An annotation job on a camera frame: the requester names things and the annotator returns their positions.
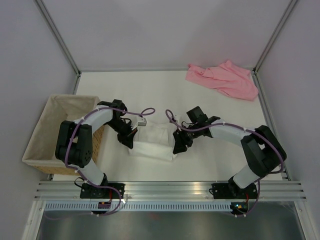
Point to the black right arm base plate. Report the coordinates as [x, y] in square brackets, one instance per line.
[223, 191]

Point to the right aluminium frame post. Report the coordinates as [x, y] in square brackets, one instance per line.
[275, 34]

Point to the wicker basket cloth lining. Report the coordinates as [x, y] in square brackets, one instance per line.
[40, 151]

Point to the aluminium frame post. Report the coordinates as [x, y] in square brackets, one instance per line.
[57, 35]
[275, 34]

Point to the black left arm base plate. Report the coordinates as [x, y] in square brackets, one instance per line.
[90, 192]

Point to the pink t shirt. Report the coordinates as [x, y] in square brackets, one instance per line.
[227, 78]

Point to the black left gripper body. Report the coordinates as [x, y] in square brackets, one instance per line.
[125, 131]

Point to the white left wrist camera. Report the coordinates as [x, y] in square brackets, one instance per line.
[139, 121]

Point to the left aluminium frame post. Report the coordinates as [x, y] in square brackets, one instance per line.
[57, 35]

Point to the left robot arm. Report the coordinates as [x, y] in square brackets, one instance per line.
[75, 139]

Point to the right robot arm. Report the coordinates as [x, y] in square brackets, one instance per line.
[263, 153]

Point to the aluminium mounting rail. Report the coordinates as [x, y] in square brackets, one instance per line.
[176, 191]

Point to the white t shirt robot print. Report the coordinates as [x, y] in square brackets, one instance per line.
[155, 141]

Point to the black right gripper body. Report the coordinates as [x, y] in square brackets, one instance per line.
[188, 136]

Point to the slotted grey cable duct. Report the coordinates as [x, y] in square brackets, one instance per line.
[135, 206]

